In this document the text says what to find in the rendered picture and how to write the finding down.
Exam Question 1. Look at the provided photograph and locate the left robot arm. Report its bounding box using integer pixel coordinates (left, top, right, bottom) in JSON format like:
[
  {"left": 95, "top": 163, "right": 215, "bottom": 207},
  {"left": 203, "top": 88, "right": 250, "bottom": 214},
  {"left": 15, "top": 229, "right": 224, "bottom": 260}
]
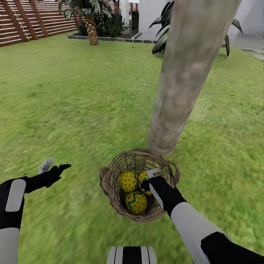
[{"left": 0, "top": 158, "right": 72, "bottom": 264}]

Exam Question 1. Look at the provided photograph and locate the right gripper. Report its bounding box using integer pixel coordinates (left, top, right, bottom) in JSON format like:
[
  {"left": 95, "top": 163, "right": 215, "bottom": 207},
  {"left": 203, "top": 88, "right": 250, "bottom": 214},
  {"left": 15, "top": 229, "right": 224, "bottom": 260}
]
[{"left": 141, "top": 179, "right": 151, "bottom": 191}]

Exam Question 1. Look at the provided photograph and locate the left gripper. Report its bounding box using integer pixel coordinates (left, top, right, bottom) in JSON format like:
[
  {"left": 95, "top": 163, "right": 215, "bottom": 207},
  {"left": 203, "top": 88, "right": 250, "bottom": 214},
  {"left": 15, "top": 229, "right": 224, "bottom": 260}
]
[{"left": 37, "top": 164, "right": 72, "bottom": 188}]

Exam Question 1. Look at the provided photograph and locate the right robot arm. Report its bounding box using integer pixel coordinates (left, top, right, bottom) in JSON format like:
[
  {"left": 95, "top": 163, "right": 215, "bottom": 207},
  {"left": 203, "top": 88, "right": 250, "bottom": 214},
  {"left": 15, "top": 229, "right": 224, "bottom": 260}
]
[{"left": 141, "top": 167, "right": 264, "bottom": 264}]

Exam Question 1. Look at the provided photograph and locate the wicker basket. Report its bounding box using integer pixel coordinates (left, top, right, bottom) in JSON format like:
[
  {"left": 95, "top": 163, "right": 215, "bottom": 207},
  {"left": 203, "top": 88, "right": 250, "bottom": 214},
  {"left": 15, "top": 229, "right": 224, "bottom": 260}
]
[{"left": 100, "top": 148, "right": 181, "bottom": 223}]

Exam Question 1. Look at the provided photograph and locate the easter egg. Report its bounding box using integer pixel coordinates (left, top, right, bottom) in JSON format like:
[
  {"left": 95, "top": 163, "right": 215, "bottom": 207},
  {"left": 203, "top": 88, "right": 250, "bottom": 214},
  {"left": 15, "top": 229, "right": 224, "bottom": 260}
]
[
  {"left": 138, "top": 170, "right": 153, "bottom": 196},
  {"left": 124, "top": 190, "right": 147, "bottom": 214},
  {"left": 120, "top": 170, "right": 139, "bottom": 193}
]

